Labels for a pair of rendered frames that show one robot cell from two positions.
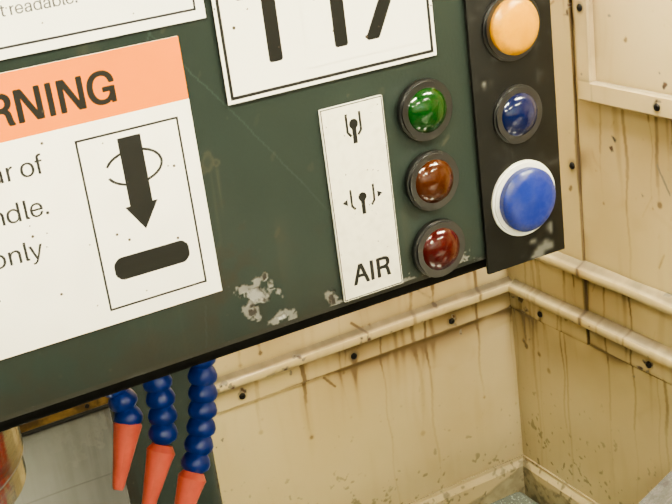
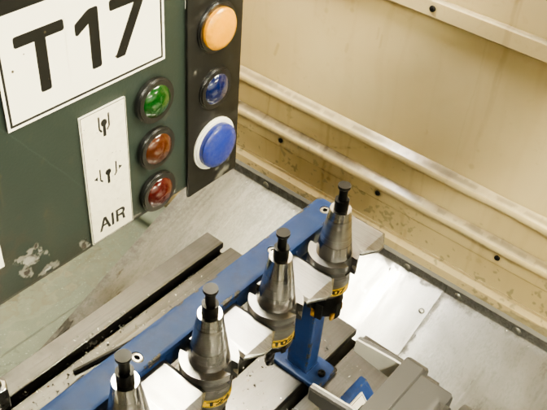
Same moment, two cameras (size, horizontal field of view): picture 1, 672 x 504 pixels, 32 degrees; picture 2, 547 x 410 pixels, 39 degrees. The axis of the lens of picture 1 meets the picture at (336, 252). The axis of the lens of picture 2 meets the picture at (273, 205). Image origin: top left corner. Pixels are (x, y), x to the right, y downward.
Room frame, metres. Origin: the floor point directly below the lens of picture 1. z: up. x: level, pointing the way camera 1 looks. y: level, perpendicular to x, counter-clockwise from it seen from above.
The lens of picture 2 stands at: (0.14, 0.05, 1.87)
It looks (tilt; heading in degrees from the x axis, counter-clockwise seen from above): 40 degrees down; 332
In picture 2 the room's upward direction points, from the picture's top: 5 degrees clockwise
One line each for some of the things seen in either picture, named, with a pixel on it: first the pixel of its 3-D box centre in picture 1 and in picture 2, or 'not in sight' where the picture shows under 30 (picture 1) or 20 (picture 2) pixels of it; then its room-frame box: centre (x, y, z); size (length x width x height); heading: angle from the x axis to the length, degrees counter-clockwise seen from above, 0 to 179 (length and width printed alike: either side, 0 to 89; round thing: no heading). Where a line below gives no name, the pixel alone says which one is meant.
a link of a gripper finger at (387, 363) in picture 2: not in sight; (381, 355); (0.58, -0.33, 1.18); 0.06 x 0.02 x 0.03; 26
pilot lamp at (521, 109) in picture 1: (518, 114); (216, 88); (0.51, -0.09, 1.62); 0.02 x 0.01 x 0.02; 116
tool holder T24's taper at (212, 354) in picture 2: not in sight; (209, 334); (0.61, -0.13, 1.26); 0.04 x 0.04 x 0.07
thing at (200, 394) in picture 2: not in sight; (171, 395); (0.59, -0.08, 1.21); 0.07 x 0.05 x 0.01; 26
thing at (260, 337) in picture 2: not in sight; (243, 333); (0.64, -0.18, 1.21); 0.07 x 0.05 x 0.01; 26
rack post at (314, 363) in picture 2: not in sight; (311, 300); (0.78, -0.35, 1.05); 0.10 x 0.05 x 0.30; 26
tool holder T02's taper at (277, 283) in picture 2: not in sight; (278, 277); (0.66, -0.23, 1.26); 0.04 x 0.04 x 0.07
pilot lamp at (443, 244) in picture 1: (440, 248); (159, 191); (0.49, -0.05, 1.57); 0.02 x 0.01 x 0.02; 116
